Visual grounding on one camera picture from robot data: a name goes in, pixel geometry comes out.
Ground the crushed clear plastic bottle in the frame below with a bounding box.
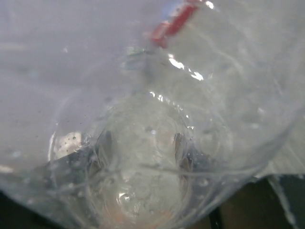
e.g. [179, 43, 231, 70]
[121, 46, 152, 70]

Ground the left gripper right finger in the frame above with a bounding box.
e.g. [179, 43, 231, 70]
[181, 132, 305, 229]

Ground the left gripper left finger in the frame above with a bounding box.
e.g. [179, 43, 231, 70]
[0, 146, 108, 229]

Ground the red rectangular box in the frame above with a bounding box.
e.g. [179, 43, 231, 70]
[150, 0, 202, 49]

